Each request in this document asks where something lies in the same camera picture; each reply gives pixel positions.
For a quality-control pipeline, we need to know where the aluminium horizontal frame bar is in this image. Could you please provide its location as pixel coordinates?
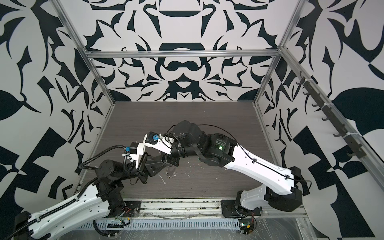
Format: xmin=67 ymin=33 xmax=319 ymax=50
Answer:
xmin=85 ymin=50 xmax=278 ymax=59

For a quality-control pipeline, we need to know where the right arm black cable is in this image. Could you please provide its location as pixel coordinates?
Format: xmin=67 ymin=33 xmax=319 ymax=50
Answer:
xmin=164 ymin=123 xmax=313 ymax=191

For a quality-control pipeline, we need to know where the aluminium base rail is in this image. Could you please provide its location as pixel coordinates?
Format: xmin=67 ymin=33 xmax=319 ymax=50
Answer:
xmin=125 ymin=197 xmax=307 ymax=218

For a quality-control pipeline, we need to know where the aluminium corner post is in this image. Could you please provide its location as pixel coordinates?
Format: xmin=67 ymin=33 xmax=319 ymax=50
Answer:
xmin=49 ymin=1 xmax=115 ymax=107
xmin=253 ymin=0 xmax=308 ymax=106

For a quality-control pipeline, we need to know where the white slotted cable duct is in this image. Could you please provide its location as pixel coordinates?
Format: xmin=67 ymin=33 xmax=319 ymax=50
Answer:
xmin=97 ymin=219 xmax=240 ymax=231

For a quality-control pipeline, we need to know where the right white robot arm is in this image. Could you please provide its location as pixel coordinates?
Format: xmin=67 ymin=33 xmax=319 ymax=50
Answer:
xmin=158 ymin=121 xmax=303 ymax=216

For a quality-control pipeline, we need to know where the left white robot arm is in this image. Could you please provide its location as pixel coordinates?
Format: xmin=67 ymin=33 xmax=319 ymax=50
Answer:
xmin=7 ymin=153 xmax=172 ymax=240

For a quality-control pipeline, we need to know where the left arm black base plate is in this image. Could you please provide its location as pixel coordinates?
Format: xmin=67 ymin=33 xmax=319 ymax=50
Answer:
xmin=123 ymin=201 xmax=142 ymax=218

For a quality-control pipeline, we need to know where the grey wall hook rack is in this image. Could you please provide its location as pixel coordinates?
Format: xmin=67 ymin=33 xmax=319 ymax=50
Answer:
xmin=297 ymin=73 xmax=367 ymax=159

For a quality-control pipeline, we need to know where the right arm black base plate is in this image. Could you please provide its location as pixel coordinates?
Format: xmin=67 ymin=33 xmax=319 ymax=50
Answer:
xmin=221 ymin=200 xmax=247 ymax=219

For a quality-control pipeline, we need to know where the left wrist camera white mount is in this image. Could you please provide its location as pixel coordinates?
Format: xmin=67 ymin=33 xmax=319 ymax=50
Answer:
xmin=122 ymin=142 xmax=146 ymax=172

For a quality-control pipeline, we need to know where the right aluminium corner post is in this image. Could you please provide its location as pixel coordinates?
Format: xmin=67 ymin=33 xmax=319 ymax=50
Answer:
xmin=253 ymin=0 xmax=308 ymax=106

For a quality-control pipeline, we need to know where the green lit circuit board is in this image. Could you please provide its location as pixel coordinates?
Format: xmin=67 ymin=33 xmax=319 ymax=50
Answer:
xmin=239 ymin=218 xmax=257 ymax=235

